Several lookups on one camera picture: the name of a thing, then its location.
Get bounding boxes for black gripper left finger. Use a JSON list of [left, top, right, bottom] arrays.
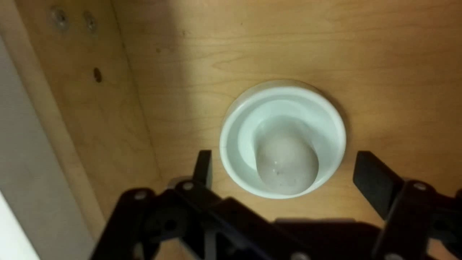
[[90, 149, 308, 260]]

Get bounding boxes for white round cup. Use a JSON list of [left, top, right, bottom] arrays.
[[217, 78, 349, 199]]

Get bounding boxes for drawer screw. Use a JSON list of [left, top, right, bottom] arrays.
[[49, 4, 69, 30]]

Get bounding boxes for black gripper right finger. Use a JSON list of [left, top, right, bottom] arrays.
[[352, 150, 462, 260]]

